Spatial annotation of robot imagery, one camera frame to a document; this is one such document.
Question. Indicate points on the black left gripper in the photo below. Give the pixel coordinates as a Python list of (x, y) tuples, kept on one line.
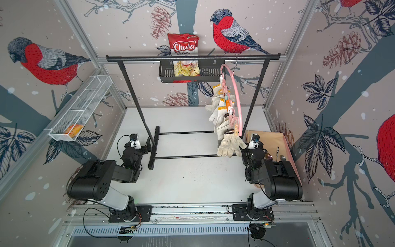
[(143, 148)]

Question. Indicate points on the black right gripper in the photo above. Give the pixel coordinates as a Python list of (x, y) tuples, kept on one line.
[(243, 152)]

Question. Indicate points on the pink clip hanger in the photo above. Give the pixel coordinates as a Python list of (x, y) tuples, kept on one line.
[(232, 104)]

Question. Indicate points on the beige glove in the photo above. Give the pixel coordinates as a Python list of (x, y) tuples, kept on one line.
[(220, 129)]

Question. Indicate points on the white knit glove yellow cuff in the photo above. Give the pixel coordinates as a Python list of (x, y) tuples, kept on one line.
[(217, 89)]

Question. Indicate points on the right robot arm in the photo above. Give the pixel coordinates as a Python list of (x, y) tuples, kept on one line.
[(276, 179)]

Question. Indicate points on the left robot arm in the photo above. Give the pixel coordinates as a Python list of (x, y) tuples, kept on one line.
[(93, 181)]

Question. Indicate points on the black garment rack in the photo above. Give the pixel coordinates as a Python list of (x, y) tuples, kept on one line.
[(154, 138)]

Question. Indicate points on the copper spoon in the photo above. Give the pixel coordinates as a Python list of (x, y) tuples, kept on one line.
[(268, 157)]

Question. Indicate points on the beige cloth mat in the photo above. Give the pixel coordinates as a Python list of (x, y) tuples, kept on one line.
[(270, 140)]

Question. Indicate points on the pink tray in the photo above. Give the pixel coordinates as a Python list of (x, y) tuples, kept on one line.
[(289, 143)]

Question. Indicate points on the orange snack packet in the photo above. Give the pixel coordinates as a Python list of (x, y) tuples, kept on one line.
[(73, 130)]

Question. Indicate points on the red cassava chips bag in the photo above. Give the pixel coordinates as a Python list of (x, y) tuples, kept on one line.
[(184, 45)]

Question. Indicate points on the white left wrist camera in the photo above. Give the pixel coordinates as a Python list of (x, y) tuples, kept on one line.
[(134, 139)]

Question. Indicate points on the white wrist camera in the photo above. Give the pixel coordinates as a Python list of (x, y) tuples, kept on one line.
[(254, 142), (134, 139)]

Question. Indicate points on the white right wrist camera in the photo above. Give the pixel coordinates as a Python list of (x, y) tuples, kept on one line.
[(254, 142)]

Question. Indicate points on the white wire mesh shelf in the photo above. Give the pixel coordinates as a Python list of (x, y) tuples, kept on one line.
[(83, 105)]

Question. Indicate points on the black wall basket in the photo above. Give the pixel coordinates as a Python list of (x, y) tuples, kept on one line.
[(201, 71)]

